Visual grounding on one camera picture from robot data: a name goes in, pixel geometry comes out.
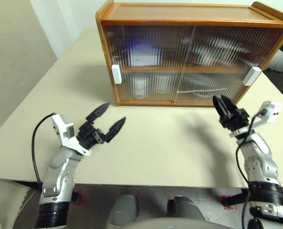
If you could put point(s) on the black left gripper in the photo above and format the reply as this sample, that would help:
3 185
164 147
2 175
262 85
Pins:
88 136

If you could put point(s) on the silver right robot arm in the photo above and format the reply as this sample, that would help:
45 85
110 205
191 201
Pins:
258 162

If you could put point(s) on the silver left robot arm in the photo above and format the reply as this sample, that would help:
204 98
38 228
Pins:
57 176

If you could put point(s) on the ribbed glass sliding door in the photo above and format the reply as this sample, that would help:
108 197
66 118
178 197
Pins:
122 47
263 47

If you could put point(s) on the grey curved robot body edge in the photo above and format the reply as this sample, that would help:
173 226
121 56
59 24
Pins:
177 224

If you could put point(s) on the purple tissue pack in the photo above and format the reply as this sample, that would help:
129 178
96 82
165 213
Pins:
143 55

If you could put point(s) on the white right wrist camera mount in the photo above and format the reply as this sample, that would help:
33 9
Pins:
272 111

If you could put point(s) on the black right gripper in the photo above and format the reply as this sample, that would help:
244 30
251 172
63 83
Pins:
236 121

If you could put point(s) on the dark grey rounded shape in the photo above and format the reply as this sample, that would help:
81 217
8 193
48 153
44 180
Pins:
184 208

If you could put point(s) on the silver metal bowl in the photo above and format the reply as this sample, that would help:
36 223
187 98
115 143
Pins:
227 47

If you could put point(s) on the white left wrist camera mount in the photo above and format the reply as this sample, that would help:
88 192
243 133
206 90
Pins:
65 133

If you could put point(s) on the wooden cabinet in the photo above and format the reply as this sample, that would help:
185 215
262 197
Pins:
179 14

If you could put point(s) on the white jar blue label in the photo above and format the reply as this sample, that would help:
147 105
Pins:
140 87
164 82

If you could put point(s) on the black table leg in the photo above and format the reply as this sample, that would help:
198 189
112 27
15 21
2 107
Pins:
236 199

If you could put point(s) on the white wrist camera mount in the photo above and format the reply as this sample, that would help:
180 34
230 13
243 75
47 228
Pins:
272 111
65 133

